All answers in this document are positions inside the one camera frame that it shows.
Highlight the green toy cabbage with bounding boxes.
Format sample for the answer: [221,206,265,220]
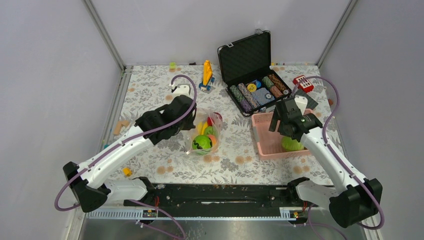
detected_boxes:
[281,136,305,152]

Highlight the pink plastic basket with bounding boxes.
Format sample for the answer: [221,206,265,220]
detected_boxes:
[251,112,311,161]

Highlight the yellow toy bananas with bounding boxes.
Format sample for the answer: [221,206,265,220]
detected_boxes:
[196,122,209,135]

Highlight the red toy pomegranate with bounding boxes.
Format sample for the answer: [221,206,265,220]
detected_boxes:
[206,112,223,127]

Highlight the green toy watermelon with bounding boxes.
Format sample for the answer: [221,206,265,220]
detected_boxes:
[191,135,213,155]

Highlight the clear pink zip bag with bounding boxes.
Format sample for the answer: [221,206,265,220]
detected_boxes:
[183,108,224,156]

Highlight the black poker chip case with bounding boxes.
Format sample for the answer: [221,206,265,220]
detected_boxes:
[217,29,292,117]

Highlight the green toy custard apple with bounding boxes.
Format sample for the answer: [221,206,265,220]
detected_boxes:
[204,126,219,137]

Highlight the toy peach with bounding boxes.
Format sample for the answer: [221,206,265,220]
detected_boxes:
[207,134,218,147]

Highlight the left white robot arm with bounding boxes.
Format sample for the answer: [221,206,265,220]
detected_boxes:
[62,95,197,213]

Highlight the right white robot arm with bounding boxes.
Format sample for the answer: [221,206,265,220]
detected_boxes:
[269,97,384,229]

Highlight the grey building baseplate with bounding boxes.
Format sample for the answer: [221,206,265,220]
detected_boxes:
[294,89,319,110]

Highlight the red window block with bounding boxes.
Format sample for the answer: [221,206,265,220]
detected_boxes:
[292,75,315,93]

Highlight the yellow toy crane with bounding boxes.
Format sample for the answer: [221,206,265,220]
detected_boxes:
[198,60,215,91]

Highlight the yellow small block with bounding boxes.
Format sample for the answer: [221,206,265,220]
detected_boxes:
[122,167,133,177]

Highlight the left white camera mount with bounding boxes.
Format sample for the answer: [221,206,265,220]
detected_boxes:
[171,83,192,98]

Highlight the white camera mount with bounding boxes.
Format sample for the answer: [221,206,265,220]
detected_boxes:
[171,83,192,98]
[294,95,308,114]

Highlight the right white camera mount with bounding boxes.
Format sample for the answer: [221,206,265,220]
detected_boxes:
[294,95,308,114]

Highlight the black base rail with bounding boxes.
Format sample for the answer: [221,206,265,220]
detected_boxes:
[140,177,311,218]

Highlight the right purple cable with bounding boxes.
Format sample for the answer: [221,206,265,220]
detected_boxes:
[291,76,386,240]

